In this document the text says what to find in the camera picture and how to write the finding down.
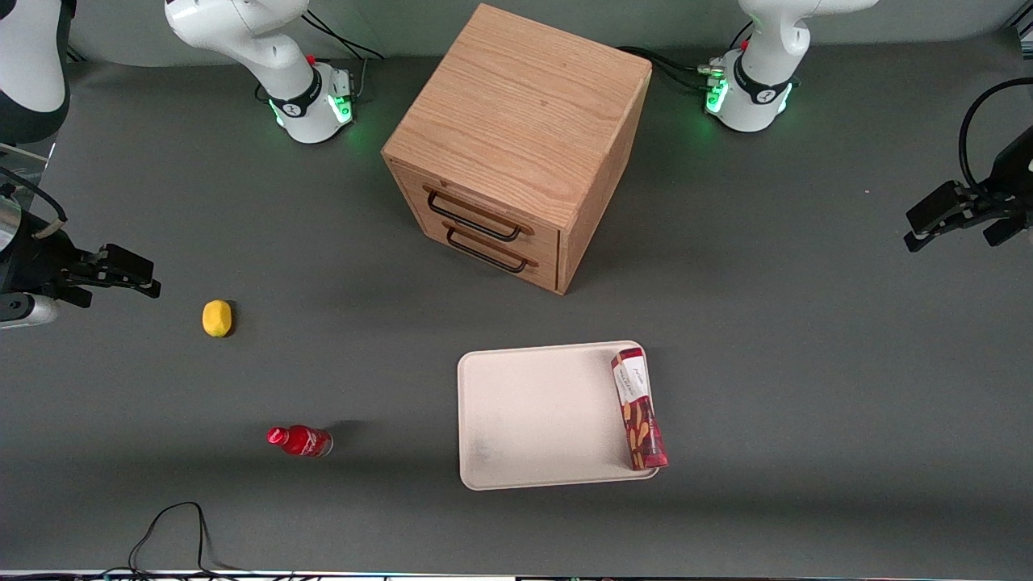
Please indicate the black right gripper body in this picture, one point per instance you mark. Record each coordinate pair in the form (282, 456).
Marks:
(34, 260)

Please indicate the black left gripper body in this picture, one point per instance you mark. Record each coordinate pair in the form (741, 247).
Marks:
(1014, 171)

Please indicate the red tartan shortbread cookie box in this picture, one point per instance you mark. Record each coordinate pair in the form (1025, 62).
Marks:
(641, 420)

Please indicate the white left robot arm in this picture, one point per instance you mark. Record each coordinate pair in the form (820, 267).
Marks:
(759, 97)

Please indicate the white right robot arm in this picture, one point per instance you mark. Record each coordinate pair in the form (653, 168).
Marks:
(242, 32)

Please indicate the beige plastic tray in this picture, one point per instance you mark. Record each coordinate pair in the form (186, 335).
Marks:
(541, 415)

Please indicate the yellow lemon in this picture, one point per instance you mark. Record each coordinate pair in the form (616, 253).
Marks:
(216, 319)

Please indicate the red soda bottle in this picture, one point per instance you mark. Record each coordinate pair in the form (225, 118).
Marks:
(303, 441)

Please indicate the wooden drawer front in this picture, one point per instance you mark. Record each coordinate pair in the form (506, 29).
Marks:
(546, 277)
(546, 242)

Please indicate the wooden two-drawer cabinet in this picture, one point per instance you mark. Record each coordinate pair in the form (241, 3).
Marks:
(524, 105)

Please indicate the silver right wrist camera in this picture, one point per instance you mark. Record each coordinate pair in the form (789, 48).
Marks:
(28, 311)

